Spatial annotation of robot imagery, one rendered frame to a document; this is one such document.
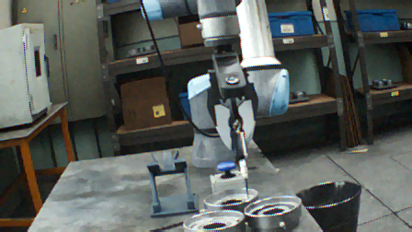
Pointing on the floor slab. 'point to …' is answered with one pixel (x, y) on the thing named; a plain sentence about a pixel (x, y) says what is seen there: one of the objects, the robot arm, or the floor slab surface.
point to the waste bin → (333, 204)
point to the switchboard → (74, 59)
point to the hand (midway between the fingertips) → (238, 143)
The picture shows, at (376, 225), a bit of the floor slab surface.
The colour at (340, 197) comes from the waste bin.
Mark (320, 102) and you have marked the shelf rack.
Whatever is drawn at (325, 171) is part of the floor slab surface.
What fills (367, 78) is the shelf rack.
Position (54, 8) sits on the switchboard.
